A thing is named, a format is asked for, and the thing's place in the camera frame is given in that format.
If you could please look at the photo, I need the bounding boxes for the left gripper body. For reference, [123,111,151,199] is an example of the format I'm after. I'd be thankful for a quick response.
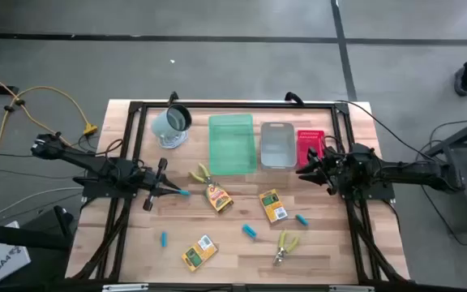
[138,157,169,213]

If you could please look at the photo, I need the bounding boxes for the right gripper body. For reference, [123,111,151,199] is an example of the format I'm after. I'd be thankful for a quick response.
[306,146,350,196]

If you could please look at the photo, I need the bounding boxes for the yellow-handled pliers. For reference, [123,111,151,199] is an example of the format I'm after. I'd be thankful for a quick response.
[272,230,301,268]
[188,162,214,184]

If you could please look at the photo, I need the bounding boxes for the green translucent plastic bin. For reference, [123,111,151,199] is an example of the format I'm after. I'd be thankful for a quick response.
[208,114,258,176]

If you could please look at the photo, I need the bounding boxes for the red plastic mesh basket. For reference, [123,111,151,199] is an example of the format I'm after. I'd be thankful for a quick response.
[297,129,326,169]

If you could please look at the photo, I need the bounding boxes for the grey plastic bin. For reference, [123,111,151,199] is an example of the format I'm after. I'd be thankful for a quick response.
[259,122,298,170]

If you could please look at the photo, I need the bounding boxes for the white cylindrical desk lamp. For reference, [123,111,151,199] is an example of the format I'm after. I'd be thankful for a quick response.
[151,103,193,150]

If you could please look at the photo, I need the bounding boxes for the black metal desk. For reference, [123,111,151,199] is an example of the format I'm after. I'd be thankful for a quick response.
[422,111,467,236]

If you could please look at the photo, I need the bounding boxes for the black equipment stand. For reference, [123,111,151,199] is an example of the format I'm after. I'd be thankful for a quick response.
[0,204,75,251]

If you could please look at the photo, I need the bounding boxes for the white coiled lamp cable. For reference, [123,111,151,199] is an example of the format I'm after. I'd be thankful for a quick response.
[156,129,189,150]

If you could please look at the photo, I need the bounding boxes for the yellow extension cable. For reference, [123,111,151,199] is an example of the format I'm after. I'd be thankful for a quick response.
[0,67,99,182]

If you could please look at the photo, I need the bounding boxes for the silver metal bracket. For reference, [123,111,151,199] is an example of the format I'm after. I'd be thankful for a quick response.
[102,283,149,292]
[329,285,375,292]

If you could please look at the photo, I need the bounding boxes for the white floor cable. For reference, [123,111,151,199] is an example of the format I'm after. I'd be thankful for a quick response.
[0,186,84,224]

